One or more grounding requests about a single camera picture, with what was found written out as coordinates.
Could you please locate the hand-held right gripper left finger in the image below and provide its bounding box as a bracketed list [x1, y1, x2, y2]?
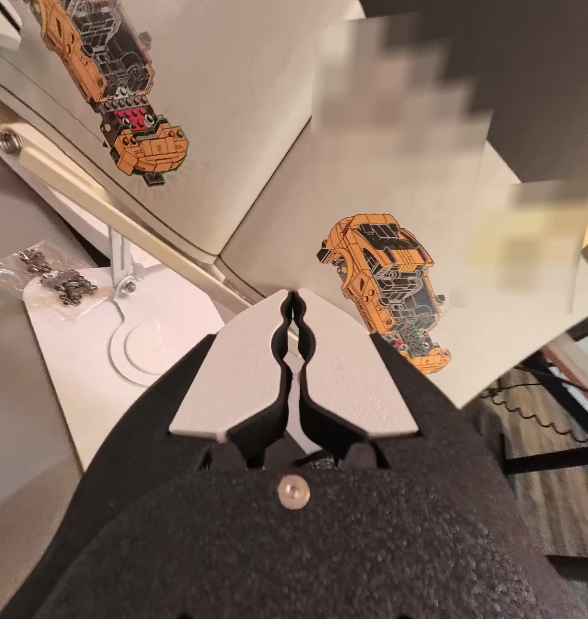
[168, 289, 296, 445]

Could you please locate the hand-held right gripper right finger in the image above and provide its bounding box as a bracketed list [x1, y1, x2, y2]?
[293, 288, 419, 442]

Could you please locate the lego instruction booklet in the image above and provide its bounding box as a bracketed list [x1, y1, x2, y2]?
[0, 0, 588, 409]

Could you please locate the white booklet stand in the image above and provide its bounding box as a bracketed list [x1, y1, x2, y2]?
[0, 39, 256, 472]

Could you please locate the clear bag of black parts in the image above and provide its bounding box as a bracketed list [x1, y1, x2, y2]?
[0, 247, 101, 308]

